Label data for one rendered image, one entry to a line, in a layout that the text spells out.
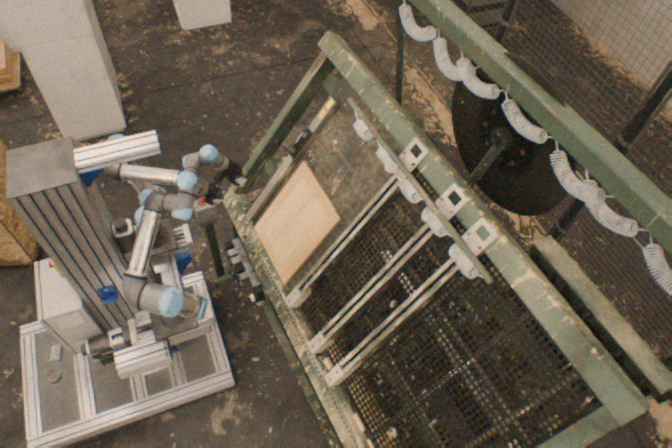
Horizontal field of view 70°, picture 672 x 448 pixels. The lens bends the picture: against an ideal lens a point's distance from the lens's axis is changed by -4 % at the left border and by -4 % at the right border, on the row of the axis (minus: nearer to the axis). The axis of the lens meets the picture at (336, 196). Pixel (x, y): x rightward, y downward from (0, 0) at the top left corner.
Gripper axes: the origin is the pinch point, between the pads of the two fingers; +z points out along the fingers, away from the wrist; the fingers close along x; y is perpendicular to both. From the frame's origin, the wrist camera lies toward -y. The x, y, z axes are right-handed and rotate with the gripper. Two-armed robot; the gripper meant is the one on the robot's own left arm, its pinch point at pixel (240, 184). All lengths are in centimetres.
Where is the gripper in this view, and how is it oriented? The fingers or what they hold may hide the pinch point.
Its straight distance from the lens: 271.0
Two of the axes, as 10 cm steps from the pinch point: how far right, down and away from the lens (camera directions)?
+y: 8.5, -5.1, -1.3
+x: -3.6, -7.6, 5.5
